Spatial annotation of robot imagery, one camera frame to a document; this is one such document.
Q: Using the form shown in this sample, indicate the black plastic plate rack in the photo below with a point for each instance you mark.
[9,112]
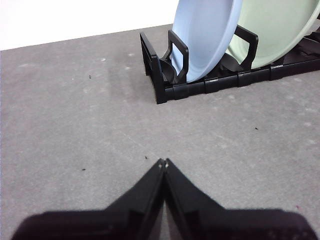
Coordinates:
[190,90]

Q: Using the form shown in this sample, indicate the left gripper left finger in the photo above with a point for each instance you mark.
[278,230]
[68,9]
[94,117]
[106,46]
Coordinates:
[100,225]

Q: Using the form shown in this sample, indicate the pale green round plate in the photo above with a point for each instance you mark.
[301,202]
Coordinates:
[275,30]

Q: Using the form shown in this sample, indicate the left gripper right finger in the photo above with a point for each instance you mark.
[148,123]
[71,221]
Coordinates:
[237,225]

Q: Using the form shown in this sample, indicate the pale blue round plate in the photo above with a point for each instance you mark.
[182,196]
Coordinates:
[205,37]

